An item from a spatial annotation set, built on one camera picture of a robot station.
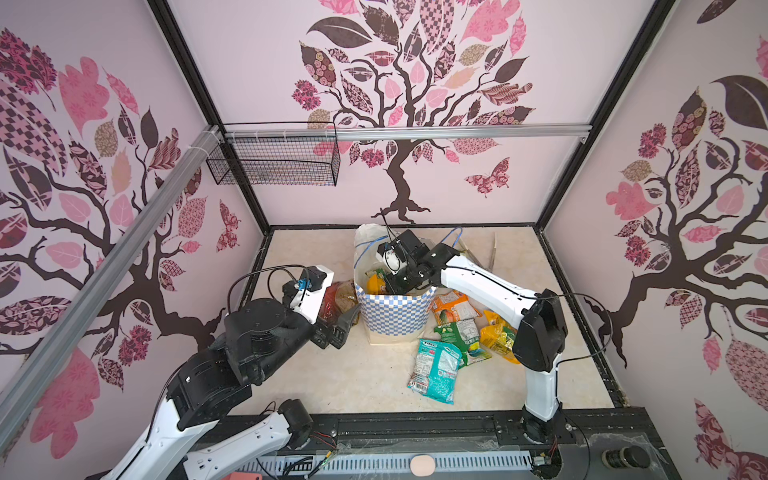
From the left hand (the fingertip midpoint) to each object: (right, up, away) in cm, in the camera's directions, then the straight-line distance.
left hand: (337, 300), depth 58 cm
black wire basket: (-27, +42, +37) cm, 62 cm away
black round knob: (+62, -35, +6) cm, 72 cm away
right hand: (+9, 0, +26) cm, 28 cm away
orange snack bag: (+29, -8, +35) cm, 46 cm away
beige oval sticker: (+18, -41, +12) cm, 47 cm away
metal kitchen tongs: (+42, +8, +52) cm, 67 cm away
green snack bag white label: (+33, -15, +30) cm, 47 cm away
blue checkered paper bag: (+11, -8, +17) cm, 21 cm away
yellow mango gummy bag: (+6, 0, +25) cm, 26 cm away
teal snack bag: (+23, -23, +23) cm, 40 cm away
